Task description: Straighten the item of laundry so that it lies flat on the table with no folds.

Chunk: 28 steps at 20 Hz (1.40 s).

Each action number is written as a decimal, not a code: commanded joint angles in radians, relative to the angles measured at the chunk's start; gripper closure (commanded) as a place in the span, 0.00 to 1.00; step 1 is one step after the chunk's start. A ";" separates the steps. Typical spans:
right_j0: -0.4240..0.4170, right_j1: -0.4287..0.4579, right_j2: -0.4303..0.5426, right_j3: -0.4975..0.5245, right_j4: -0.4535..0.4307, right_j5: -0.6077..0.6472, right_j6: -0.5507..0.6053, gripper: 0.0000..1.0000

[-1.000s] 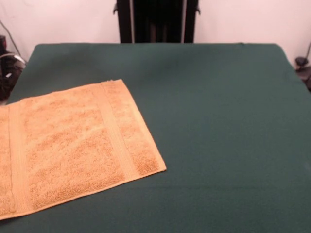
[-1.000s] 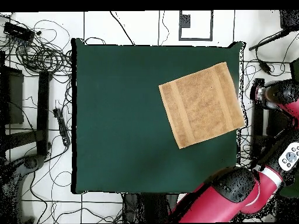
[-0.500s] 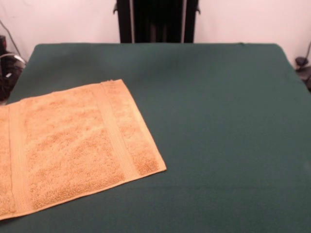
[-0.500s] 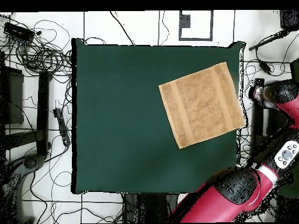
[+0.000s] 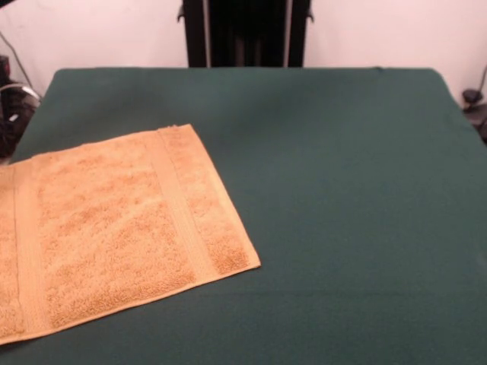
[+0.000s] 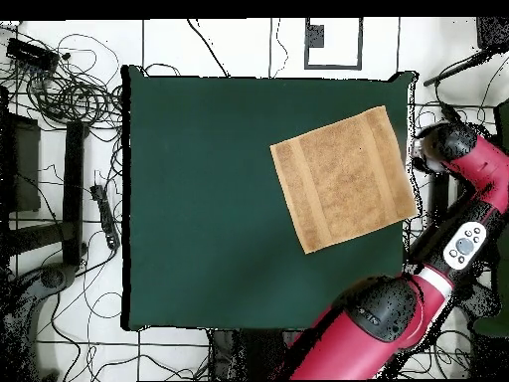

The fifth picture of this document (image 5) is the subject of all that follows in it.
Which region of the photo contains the orange terry towel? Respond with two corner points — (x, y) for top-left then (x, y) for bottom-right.
(0, 123), (263, 346)

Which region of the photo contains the dark green table cloth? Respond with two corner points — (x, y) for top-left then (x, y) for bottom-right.
(0, 67), (487, 365)

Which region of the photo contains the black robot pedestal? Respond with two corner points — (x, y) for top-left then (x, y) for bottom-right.
(177, 0), (316, 68)

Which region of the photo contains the white cable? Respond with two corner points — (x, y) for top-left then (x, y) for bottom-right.
(0, 82), (43, 102)

